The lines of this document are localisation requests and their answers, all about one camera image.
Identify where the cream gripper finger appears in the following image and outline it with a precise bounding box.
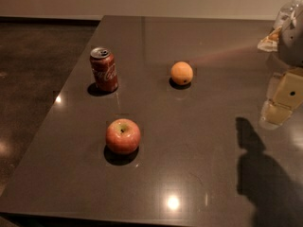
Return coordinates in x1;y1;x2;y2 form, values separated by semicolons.
259;71;303;126
258;27;281;52

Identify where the red apple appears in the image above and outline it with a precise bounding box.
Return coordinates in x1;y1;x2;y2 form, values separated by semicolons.
105;118;141;155

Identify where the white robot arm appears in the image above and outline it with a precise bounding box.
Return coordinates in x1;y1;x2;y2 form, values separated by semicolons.
258;15;303;130

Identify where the clear plastic water bottle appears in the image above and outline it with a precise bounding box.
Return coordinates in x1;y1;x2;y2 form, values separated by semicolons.
273;0;302;29

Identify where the orange fruit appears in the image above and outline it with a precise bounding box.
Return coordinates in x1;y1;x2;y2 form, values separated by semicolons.
170;61;193;86

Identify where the red Coca-Cola can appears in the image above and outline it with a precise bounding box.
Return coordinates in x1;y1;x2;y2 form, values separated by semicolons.
90;47;118;93

